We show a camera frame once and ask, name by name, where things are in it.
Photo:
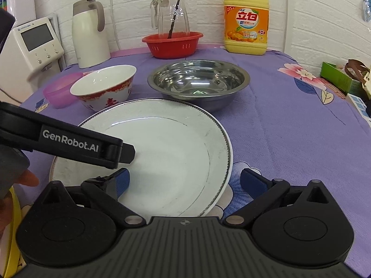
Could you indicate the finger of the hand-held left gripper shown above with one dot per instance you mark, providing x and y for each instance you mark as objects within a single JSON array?
[{"x": 129, "y": 153}]

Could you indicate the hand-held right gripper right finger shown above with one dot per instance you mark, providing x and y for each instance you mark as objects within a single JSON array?
[{"x": 250, "y": 182}]

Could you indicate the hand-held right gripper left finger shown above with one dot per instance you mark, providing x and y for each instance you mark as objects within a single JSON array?
[{"x": 121, "y": 181}]

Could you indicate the white plate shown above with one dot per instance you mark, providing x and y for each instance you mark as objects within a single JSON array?
[{"x": 174, "y": 156}]

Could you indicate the purple plastic bowl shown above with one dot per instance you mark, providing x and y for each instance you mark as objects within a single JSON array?
[{"x": 58, "y": 92}]

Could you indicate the white ceramic bowl red pattern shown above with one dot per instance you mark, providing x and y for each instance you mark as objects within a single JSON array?
[{"x": 101, "y": 92}]

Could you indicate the yellow plate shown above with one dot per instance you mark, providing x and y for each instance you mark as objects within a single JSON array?
[{"x": 14, "y": 231}]

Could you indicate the stainless steel bowl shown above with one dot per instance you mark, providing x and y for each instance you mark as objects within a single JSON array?
[{"x": 200, "y": 78}]

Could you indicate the person's left hand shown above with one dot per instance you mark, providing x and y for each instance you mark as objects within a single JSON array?
[{"x": 30, "y": 179}]

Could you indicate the purple floral tablecloth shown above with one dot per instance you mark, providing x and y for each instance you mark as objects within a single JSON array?
[{"x": 289, "y": 121}]

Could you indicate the white water dispenser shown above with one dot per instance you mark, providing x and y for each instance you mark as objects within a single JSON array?
[{"x": 17, "y": 63}]

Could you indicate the white thermos jug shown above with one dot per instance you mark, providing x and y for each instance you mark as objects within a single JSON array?
[{"x": 87, "y": 40}]

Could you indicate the red plastic strainer basket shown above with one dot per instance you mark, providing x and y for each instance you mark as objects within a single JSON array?
[{"x": 174, "y": 49}]

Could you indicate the blue and white box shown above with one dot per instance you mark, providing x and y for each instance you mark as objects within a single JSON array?
[{"x": 359, "y": 104}]

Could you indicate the green box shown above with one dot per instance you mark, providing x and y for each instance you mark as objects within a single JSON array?
[{"x": 333, "y": 75}]

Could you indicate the yellow detergent bottle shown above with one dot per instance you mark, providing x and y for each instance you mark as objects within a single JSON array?
[{"x": 246, "y": 46}]

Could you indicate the white water purifier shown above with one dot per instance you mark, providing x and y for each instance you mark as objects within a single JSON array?
[{"x": 20, "y": 0}]

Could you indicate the glass pitcher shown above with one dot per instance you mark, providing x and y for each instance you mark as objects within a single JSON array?
[{"x": 179, "y": 14}]

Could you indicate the black stirring stick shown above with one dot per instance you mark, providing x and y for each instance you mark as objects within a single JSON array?
[{"x": 176, "y": 11}]

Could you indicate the beige tote bag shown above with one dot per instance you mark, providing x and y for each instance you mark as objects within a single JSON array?
[{"x": 366, "y": 81}]

